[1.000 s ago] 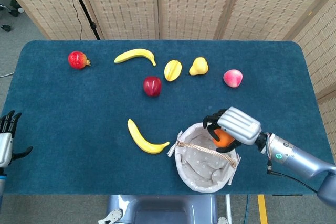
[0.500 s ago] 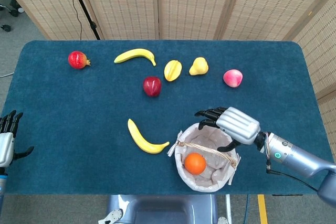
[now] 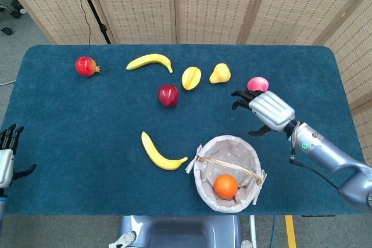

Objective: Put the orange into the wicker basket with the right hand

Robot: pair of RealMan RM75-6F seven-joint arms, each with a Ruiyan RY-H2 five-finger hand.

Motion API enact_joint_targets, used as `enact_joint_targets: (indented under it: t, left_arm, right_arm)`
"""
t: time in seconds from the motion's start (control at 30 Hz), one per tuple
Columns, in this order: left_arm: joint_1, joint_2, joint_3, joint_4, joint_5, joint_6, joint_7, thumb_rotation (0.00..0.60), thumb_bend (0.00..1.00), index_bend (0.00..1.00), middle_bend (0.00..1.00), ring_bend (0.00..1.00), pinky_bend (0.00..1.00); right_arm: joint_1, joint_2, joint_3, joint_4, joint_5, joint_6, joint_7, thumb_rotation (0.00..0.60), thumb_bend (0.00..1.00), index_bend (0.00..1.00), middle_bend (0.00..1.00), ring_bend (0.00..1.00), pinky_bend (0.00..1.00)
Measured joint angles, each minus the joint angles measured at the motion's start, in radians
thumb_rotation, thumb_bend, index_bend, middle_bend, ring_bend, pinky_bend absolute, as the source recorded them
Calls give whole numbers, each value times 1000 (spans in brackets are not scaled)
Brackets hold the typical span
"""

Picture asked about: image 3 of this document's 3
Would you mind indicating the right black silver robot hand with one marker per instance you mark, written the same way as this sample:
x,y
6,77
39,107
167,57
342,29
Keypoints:
x,y
271,110

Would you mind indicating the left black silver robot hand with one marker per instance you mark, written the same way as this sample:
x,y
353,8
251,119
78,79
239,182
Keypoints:
x,y
5,163

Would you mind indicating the orange fruit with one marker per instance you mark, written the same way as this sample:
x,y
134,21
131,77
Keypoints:
x,y
226,187

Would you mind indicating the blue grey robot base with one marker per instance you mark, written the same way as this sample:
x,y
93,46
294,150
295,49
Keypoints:
x,y
180,232

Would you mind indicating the pink peach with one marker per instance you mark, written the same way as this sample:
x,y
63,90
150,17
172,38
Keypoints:
x,y
258,83

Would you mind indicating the wicker basket with cloth liner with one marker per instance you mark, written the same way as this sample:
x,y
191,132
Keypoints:
x,y
215,155

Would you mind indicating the yellow pear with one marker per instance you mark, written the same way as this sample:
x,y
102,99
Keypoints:
x,y
220,75

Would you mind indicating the blue table cloth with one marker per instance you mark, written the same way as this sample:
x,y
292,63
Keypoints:
x,y
87,143

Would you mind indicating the yellow starfruit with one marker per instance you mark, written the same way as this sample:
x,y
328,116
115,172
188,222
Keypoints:
x,y
191,78

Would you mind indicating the dark red apple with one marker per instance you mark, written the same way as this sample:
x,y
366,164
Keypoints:
x,y
168,95

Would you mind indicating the bamboo folding screen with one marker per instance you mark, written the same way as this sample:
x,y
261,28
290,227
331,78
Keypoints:
x,y
218,4

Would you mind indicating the white pole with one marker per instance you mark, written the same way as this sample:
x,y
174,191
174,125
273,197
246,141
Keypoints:
x,y
253,230

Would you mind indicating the yellow plastic banana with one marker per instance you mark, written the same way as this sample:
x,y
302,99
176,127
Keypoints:
x,y
158,156
148,60

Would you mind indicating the yellow floor tape strip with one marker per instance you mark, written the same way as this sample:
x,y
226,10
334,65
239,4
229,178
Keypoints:
x,y
290,232

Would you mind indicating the red pomegranate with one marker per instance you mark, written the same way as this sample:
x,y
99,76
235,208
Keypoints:
x,y
85,66

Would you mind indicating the black office chair base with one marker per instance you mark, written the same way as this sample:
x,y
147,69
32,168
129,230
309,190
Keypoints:
x,y
8,12

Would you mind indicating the black tripod stand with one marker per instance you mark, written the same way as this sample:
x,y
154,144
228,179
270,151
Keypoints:
x,y
94,12

